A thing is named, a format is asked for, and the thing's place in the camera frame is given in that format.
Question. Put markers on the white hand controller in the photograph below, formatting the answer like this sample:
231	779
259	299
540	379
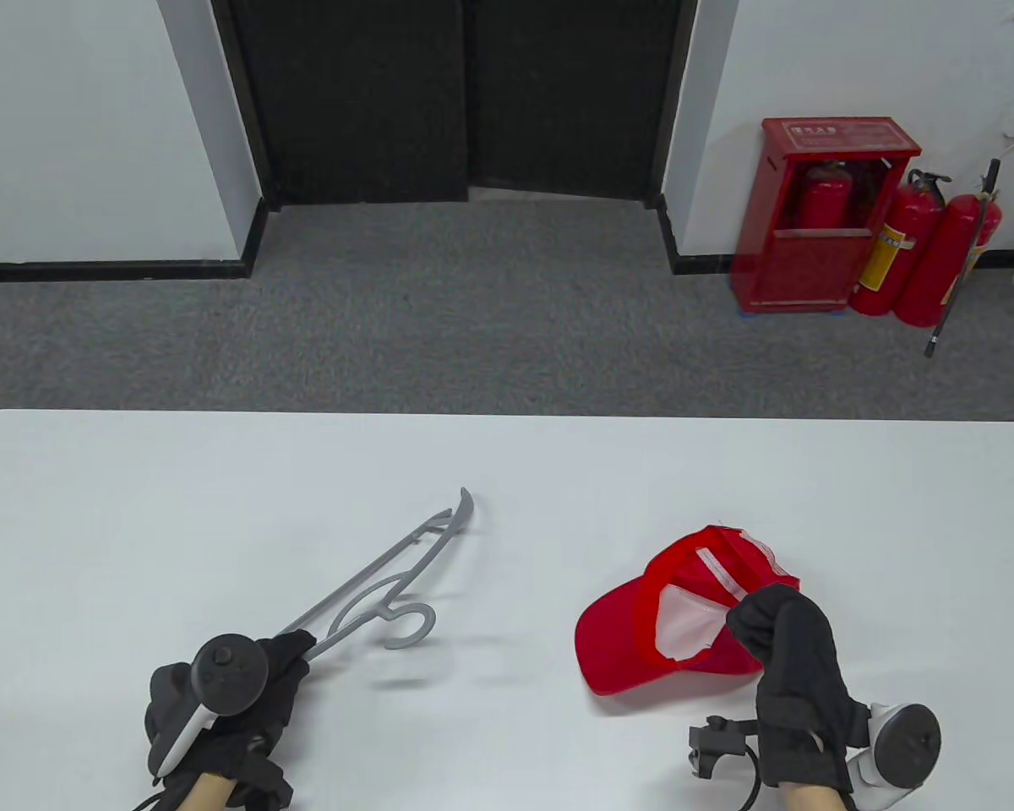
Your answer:
904	743
228	672

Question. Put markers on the person's right forearm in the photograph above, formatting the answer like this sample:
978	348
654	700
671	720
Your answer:
807	799

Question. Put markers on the person's right hand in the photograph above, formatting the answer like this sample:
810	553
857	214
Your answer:
798	676

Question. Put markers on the red baseball cap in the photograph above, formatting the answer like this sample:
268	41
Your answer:
613	650

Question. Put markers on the person's left forearm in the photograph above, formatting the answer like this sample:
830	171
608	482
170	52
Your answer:
207	796

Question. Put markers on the red fire extinguisher right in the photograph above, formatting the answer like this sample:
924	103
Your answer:
963	262

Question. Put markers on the white right hand controller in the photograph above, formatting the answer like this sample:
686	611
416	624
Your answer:
904	743

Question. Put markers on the yellow label red fire extinguisher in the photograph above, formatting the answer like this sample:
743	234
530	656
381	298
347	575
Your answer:
904	228

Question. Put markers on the person's left hand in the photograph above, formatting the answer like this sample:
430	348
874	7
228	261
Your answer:
283	676

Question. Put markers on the white left hand controller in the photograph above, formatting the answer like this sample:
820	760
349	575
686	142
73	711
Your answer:
228	672

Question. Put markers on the red fire extinguisher cabinet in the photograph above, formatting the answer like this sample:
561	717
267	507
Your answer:
811	270

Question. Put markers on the black double door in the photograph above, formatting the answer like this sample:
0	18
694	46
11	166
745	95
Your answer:
372	101

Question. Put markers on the gray plastic hanger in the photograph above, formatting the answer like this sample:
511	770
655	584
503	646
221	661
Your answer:
465	514

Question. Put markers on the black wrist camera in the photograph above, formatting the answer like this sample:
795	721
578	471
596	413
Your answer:
714	743

